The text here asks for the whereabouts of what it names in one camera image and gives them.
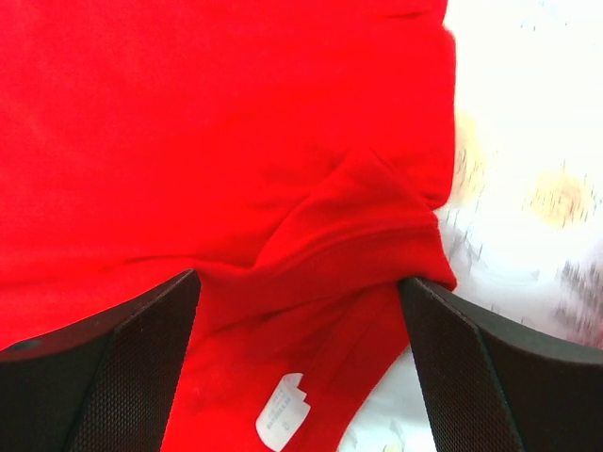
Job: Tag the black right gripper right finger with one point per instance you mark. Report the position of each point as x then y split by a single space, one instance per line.
491 384

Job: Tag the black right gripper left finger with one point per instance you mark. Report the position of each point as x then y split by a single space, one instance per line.
105 383

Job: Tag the floral patterned table mat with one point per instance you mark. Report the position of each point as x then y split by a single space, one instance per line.
522 229

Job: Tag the red t shirt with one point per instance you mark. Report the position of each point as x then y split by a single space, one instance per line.
293 153

